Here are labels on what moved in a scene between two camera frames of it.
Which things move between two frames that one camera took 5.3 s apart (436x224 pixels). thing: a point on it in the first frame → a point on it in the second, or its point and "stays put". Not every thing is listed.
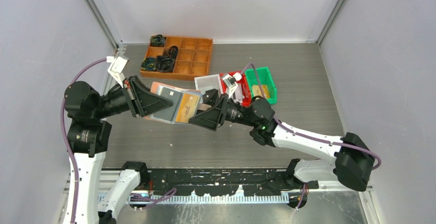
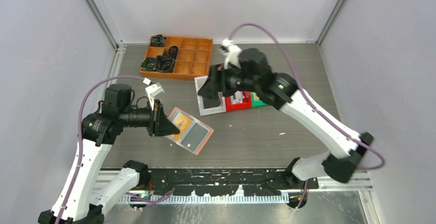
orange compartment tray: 193,59 stays put
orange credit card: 188,107 → 183,123
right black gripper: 215,115 → 217,75
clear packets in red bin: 238,92 stays put
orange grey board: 185,104 → 194,133
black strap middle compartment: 173,51 stays put
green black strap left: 149,64 stays put
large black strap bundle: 163,63 stays put
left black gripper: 142,99 → 160,124
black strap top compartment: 157,40 stays put
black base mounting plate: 260,182 stays put
